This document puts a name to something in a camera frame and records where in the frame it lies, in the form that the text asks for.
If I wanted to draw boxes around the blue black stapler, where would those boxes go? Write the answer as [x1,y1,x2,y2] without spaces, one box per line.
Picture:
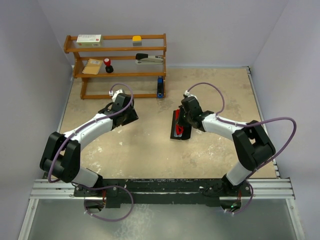
[157,76,164,98]

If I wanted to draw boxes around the black glasses case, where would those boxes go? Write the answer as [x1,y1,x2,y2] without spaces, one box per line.
[170,109,192,141]

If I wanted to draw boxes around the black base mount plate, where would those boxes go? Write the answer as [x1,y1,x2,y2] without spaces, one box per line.
[73,176,253,209]

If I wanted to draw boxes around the red black stamp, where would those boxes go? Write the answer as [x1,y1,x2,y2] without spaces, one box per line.
[103,58,114,74]

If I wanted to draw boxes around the wooden three-tier shelf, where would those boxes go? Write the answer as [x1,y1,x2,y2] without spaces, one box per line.
[63,34,167,100]

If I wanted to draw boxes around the black white stapler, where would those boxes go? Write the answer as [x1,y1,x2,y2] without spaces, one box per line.
[135,53,164,65]

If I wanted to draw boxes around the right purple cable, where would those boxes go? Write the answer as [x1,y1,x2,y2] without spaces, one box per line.
[186,82,298,216]

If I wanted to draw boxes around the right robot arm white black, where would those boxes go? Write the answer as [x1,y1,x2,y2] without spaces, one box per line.
[176,96,276,196]

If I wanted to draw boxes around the brown spiral notebook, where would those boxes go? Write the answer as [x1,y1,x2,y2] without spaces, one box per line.
[82,58,103,75]

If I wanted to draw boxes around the aluminium frame rail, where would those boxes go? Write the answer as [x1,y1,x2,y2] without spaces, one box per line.
[29,66,296,201]

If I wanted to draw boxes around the white green box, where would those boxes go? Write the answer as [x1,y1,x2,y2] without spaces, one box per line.
[76,34,102,48]

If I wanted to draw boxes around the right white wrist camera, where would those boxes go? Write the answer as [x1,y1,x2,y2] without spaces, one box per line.
[183,90,197,99]

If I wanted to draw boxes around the blue cleaning cloth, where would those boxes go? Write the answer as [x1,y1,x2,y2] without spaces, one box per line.
[174,133,182,138]

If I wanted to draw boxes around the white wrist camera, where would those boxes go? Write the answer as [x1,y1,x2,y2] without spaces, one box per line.
[108,88,125,102]
[183,90,197,99]

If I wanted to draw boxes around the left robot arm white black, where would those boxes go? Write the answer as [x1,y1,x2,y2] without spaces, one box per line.
[39,92,139,196]

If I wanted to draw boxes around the yellow grey eraser block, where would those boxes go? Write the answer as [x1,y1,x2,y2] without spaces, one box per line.
[132,35,142,47]

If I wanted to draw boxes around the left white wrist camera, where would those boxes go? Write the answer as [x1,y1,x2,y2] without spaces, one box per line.
[108,88,125,102]

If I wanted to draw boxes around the red sunglasses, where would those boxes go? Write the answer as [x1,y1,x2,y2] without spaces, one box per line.
[174,109,184,135]

